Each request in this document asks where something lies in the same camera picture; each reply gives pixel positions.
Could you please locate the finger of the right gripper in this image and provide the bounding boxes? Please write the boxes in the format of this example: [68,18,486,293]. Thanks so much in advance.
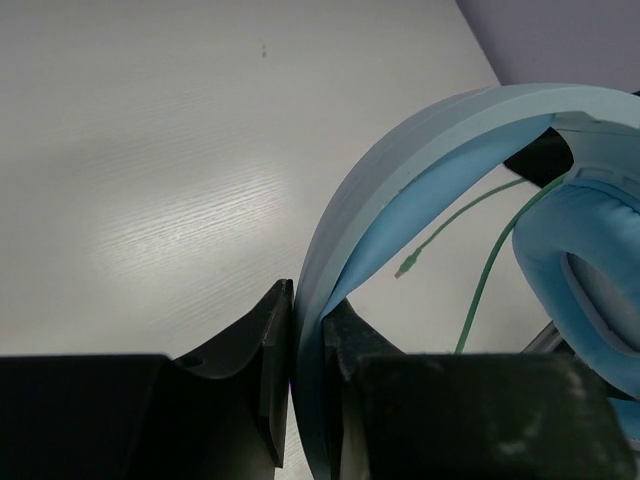
[503,128,574,188]

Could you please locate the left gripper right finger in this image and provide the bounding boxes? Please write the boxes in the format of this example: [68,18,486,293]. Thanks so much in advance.
[323,302,639,479]

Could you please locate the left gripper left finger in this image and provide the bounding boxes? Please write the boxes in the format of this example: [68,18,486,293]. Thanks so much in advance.
[1,280,293,479]

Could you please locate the light blue headphones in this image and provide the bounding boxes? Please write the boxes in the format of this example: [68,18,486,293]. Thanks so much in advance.
[292,84,639,479]

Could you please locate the green headphone cable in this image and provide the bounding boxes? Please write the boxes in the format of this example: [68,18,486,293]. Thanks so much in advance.
[393,174,569,356]

